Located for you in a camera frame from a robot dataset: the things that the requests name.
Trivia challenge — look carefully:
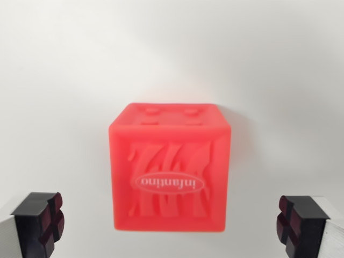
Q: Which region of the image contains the red soft embossed cube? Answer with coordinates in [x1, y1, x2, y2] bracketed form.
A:
[108, 102, 233, 232]

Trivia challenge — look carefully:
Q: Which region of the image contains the gripper right finger with black rubber pad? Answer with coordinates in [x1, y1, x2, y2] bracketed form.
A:
[276, 195, 344, 258]

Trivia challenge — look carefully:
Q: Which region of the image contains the gripper left finger with black rubber pad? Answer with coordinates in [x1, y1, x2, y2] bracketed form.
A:
[0, 191, 66, 258]

